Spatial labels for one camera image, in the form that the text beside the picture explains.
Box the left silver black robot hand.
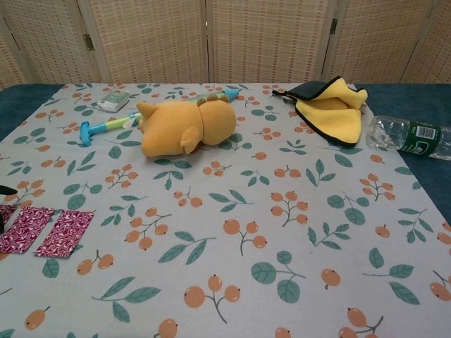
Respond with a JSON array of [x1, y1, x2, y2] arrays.
[[0, 185, 18, 234]]

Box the yellow black microfiber cloth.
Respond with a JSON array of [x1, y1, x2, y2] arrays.
[[271, 75, 369, 148]]

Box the floral print tablecloth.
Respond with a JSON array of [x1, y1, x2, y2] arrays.
[[0, 82, 451, 338]]

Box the green white tissue pack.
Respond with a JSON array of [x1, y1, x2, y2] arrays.
[[92, 92, 130, 113]]

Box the clear bottle green label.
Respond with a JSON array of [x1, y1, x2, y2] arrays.
[[366, 115, 451, 161]]

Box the blue green toy pump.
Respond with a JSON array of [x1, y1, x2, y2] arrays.
[[80, 87, 244, 147]]

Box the orange plush toy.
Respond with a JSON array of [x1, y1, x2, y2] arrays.
[[135, 99, 237, 158]]

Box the woven folding screen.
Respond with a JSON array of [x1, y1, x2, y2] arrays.
[[0, 0, 451, 91]]

